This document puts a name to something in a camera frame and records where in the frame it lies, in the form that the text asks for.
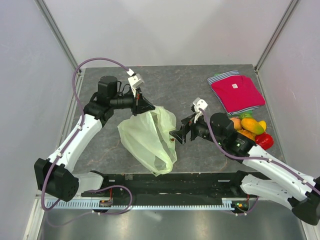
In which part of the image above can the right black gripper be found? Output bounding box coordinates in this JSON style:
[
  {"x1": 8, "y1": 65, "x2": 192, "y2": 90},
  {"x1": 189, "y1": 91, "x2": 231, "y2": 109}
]
[{"x1": 169, "y1": 110, "x2": 224, "y2": 146}]

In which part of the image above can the pale green plastic bag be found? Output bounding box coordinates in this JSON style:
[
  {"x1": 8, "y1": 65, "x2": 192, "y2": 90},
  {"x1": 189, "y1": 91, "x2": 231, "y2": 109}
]
[{"x1": 117, "y1": 106, "x2": 177, "y2": 176}]

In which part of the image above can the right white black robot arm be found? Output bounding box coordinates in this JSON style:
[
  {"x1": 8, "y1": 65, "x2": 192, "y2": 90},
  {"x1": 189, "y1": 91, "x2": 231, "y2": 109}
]
[{"x1": 169, "y1": 112, "x2": 320, "y2": 226}]

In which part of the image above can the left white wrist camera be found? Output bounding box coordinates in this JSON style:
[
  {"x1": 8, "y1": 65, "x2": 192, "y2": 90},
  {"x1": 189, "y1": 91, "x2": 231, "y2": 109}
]
[{"x1": 128, "y1": 73, "x2": 145, "y2": 95}]

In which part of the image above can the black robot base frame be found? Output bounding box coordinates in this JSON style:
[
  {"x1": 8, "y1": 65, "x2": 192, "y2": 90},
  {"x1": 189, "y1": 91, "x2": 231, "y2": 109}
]
[{"x1": 81, "y1": 170, "x2": 247, "y2": 206}]

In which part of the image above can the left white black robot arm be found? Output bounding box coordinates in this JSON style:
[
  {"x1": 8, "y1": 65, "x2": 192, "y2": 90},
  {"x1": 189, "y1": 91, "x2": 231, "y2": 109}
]
[{"x1": 34, "y1": 74, "x2": 155, "y2": 202}]

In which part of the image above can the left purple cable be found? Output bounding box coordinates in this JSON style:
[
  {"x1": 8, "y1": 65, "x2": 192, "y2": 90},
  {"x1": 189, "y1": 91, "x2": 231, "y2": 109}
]
[{"x1": 41, "y1": 57, "x2": 136, "y2": 212}]

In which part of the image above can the red folded shirt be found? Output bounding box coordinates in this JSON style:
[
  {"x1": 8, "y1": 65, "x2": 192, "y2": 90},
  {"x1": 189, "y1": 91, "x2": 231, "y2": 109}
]
[{"x1": 211, "y1": 76, "x2": 266, "y2": 112}]

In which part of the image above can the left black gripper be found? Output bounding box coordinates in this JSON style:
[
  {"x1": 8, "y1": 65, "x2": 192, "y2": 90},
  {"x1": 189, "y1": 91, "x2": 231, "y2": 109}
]
[{"x1": 110, "y1": 86, "x2": 155, "y2": 117}]

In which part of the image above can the peach fruit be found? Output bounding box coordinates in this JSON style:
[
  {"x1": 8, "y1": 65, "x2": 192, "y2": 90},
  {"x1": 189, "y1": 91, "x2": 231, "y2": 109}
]
[{"x1": 230, "y1": 117, "x2": 242, "y2": 131}]

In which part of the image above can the blue white striped shirt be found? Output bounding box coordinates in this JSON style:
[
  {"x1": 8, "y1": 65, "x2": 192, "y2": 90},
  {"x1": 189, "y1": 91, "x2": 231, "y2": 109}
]
[{"x1": 207, "y1": 70, "x2": 261, "y2": 116}]

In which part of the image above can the right aluminium frame post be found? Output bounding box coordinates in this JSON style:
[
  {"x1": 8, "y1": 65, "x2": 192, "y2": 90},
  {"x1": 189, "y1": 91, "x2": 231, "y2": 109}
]
[{"x1": 254, "y1": 0, "x2": 301, "y2": 71}]

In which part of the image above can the left aluminium frame post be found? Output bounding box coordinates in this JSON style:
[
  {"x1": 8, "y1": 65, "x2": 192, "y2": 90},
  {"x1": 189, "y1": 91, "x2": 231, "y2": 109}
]
[{"x1": 33, "y1": 0, "x2": 83, "y2": 75}]

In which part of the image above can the light blue cable duct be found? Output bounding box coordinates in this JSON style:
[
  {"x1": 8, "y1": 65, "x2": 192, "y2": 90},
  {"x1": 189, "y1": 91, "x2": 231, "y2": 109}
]
[{"x1": 53, "y1": 199, "x2": 247, "y2": 211}]

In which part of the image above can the yellow orange mango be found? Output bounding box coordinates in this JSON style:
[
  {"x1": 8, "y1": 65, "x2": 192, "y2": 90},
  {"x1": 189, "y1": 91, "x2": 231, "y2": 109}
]
[{"x1": 241, "y1": 118, "x2": 265, "y2": 135}]

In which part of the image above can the small pineapple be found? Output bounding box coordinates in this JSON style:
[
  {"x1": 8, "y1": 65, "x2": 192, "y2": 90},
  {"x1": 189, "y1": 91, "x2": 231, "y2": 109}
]
[{"x1": 237, "y1": 129, "x2": 256, "y2": 142}]

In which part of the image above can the aluminium frame post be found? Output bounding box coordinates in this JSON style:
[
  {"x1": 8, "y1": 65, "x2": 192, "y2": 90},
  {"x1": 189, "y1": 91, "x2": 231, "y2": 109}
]
[
  {"x1": 33, "y1": 0, "x2": 83, "y2": 75},
  {"x1": 254, "y1": 0, "x2": 301, "y2": 71}
]

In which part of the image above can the red bell pepper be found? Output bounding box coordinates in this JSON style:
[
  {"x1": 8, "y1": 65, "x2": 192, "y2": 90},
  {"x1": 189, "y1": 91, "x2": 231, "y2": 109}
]
[{"x1": 255, "y1": 132, "x2": 274, "y2": 150}]

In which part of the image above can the yellow bell pepper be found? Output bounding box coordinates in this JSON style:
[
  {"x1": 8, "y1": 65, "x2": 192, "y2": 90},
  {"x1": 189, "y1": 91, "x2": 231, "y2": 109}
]
[{"x1": 258, "y1": 120, "x2": 267, "y2": 132}]

